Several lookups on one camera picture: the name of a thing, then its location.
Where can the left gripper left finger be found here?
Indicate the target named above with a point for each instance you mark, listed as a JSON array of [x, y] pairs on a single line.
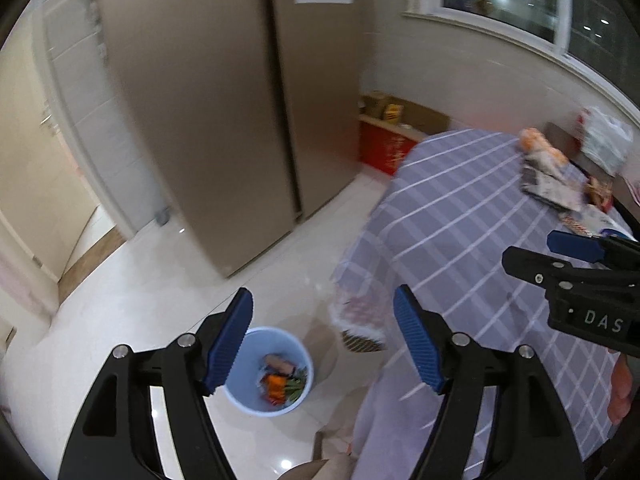
[[229, 335]]

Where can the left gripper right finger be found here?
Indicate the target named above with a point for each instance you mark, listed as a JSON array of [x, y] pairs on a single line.
[[424, 332]]

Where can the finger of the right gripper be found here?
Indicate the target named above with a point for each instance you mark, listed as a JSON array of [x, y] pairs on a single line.
[[575, 246], [542, 270]]

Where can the orange foil snack bag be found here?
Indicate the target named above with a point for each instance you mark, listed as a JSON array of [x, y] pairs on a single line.
[[275, 386]]

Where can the green leafy vegetable bundle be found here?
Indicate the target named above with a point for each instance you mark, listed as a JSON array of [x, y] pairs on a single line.
[[295, 385]]

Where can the blue trash bin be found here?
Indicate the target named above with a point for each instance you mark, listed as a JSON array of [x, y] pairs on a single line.
[[266, 350]]

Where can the person's right hand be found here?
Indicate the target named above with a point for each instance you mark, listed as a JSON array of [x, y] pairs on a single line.
[[621, 387]]

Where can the white long carton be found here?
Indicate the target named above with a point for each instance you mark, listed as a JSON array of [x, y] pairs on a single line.
[[590, 221]]

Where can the dotted chair cushion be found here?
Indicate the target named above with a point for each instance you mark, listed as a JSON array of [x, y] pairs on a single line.
[[359, 344]]

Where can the pink checked apron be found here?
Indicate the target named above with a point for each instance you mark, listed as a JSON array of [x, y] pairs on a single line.
[[361, 312]]

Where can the folded newspaper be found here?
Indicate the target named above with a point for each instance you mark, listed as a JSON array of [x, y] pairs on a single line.
[[541, 177]]

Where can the white plastic bag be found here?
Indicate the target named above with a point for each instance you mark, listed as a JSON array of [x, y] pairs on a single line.
[[606, 141]]

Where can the dark wooden cabinet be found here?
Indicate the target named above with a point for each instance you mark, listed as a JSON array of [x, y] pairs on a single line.
[[625, 194]]

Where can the grey checked tablecloth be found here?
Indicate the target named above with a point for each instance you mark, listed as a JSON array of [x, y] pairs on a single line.
[[453, 207]]

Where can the yellow white snack bag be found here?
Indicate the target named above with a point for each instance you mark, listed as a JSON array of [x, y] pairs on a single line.
[[532, 140]]

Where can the small grey floor object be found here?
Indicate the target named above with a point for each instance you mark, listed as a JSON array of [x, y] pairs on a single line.
[[162, 217]]

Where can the open red cardboard box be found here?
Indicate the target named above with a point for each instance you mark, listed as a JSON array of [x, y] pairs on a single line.
[[383, 146]]

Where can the small yellow box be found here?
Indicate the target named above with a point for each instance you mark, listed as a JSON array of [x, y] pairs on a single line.
[[392, 113]]

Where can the beige door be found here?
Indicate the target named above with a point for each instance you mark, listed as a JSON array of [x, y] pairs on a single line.
[[47, 205]]

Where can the beige refrigerator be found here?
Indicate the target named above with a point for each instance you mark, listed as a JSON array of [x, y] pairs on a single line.
[[248, 110]]

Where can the window with white frame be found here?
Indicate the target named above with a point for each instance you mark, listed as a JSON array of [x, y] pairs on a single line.
[[595, 40]]

